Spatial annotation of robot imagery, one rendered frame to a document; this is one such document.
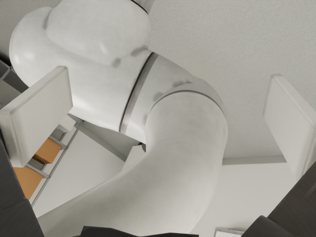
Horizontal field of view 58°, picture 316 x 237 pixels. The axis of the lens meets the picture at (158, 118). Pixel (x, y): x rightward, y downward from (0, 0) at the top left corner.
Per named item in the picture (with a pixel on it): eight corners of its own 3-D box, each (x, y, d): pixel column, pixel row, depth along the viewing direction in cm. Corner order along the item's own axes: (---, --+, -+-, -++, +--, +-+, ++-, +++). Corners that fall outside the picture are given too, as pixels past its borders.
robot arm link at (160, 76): (204, 191, 37) (107, 150, 37) (201, 144, 54) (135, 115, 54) (251, 100, 33) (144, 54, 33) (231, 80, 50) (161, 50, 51)
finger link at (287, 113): (316, 129, 11) (335, 130, 11) (270, 73, 18) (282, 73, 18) (298, 186, 13) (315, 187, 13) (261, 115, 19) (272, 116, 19)
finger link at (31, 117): (24, 169, 14) (9, 168, 14) (74, 106, 20) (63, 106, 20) (10, 114, 12) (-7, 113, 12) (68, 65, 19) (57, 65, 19)
